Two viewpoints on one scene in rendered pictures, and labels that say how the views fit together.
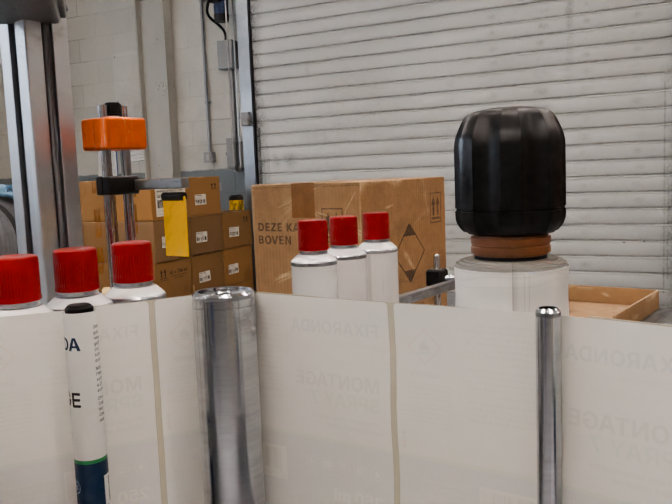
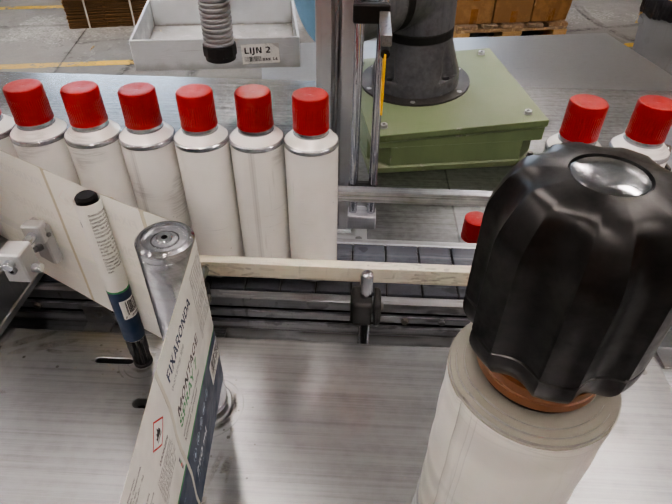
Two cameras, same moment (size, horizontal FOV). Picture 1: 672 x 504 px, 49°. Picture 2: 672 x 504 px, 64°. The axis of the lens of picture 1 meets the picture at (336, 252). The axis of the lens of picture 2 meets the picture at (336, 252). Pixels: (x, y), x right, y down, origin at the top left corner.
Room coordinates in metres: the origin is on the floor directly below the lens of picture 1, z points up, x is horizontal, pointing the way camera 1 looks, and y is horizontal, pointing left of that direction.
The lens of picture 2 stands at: (0.38, -0.21, 1.28)
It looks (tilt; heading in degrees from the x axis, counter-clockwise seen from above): 40 degrees down; 55
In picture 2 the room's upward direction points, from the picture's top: 1 degrees clockwise
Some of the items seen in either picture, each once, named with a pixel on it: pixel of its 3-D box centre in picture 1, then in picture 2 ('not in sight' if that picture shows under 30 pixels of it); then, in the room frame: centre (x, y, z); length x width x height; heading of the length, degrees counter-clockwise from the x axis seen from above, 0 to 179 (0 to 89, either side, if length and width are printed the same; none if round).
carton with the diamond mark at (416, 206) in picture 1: (353, 251); not in sight; (1.41, -0.03, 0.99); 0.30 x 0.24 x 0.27; 144
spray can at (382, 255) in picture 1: (378, 293); not in sight; (0.92, -0.05, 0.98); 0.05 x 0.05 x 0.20
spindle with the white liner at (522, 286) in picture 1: (511, 305); (518, 409); (0.56, -0.13, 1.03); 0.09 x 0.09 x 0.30
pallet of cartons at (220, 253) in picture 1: (158, 262); not in sight; (5.01, 1.21, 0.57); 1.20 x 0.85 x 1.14; 155
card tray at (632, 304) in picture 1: (571, 306); not in sight; (1.46, -0.47, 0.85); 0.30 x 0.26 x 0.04; 143
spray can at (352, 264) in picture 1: (346, 302); (618, 199); (0.86, -0.01, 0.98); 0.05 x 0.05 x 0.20
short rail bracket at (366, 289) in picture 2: not in sight; (366, 316); (0.62, 0.07, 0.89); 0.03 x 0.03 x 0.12; 53
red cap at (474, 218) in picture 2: not in sight; (475, 227); (0.86, 0.15, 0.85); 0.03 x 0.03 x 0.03
